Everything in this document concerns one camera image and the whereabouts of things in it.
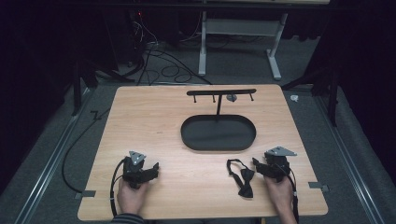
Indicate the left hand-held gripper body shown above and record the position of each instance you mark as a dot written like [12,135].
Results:
[134,170]

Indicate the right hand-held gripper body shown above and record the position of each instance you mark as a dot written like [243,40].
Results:
[278,162]

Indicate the black bow tie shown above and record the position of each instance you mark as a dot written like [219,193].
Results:
[246,182]

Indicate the person's right hand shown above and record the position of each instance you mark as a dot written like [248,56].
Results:
[280,193]

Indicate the person's left hand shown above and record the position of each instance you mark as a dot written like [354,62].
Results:
[130,196]

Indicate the grey tape strip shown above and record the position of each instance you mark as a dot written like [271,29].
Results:
[84,194]
[318,186]

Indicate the black hook rack with tray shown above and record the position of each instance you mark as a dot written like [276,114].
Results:
[218,133]

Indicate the crumpled white scrap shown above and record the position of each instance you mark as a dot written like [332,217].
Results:
[294,98]

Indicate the small grey tag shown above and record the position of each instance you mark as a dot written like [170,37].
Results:
[231,98]

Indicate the black metal stand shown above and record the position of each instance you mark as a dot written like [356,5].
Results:
[331,90]
[77,90]

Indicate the metal floor rail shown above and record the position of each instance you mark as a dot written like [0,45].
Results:
[345,155]
[49,161]

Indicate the white desk frame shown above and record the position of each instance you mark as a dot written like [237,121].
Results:
[241,28]

